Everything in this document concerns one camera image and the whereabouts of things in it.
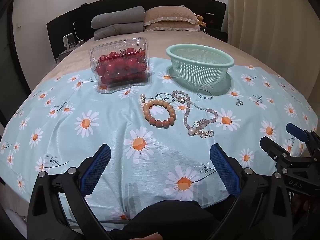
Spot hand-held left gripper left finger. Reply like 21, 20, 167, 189
27, 144, 112, 240

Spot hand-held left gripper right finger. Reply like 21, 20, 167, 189
209, 144, 293, 240

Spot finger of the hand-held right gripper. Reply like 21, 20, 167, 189
259, 136, 316, 166
286, 122, 320, 157

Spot pearl charm with gold clasp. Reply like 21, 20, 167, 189
187, 120, 215, 138

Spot pink bead necklace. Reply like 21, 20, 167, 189
171, 91, 218, 130

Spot orange bead bracelet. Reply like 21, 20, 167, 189
143, 99, 177, 128

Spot thin silver bangle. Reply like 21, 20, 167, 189
197, 89, 214, 100

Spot green plastic colander basket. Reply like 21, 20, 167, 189
166, 44, 235, 87

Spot blue daisy print cloth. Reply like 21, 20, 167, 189
0, 57, 318, 233

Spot person's dark pants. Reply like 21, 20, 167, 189
110, 200, 225, 240

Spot pile of red cherry tomatoes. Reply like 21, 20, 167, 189
96, 47, 147, 84

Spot beige curtain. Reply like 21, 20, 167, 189
220, 0, 320, 120

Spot clear plastic clamshell box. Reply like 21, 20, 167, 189
89, 37, 150, 94

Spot white bedside device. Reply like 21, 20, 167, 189
62, 33, 77, 49

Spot grey folded blanket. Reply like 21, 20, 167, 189
90, 6, 145, 29
94, 22, 145, 40

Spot folded tan blanket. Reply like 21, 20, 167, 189
143, 20, 200, 32

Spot black headboard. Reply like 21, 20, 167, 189
46, 0, 228, 62

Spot beige frilled pillow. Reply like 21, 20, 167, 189
144, 5, 198, 27

